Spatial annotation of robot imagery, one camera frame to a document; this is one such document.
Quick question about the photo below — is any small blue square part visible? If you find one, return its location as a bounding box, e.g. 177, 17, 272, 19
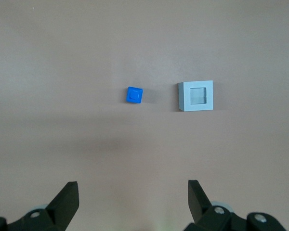
124, 86, 144, 104

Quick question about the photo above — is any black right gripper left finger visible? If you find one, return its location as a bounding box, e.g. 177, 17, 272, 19
0, 181, 80, 231

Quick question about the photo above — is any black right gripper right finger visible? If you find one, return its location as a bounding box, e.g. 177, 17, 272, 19
183, 180, 286, 231

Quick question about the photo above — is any gray square base block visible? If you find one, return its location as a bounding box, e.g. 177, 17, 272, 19
177, 80, 214, 113

